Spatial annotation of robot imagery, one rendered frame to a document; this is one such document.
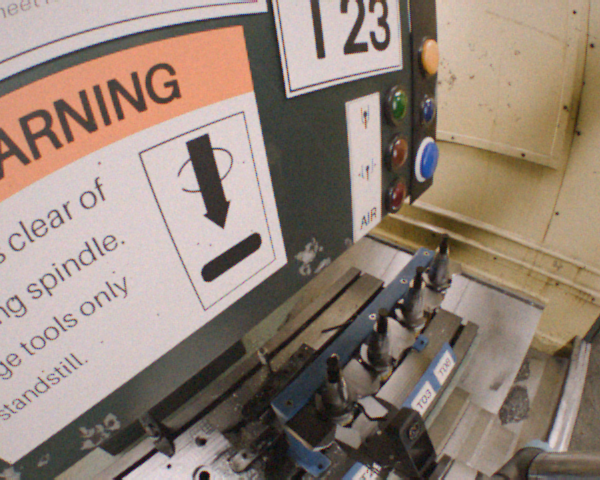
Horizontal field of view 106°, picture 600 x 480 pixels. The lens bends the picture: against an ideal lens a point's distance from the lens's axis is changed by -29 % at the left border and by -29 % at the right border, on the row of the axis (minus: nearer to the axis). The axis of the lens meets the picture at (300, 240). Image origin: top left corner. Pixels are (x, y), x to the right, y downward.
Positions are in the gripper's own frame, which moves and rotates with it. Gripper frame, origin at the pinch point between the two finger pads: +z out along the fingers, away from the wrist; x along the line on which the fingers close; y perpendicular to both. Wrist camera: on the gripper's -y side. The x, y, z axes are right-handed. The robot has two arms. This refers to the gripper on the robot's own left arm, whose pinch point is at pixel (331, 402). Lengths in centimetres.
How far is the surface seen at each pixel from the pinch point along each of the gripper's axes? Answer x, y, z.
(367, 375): 6.5, -1.8, -2.1
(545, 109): 78, -32, -13
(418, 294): 20.7, -8.7, -2.4
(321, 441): -6.3, -1.6, -3.6
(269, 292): -9.7, -36.4, -6.7
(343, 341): 8.9, -3.0, 4.8
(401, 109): 1.7, -42.8, -7.5
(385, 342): 10.0, -7.5, -2.7
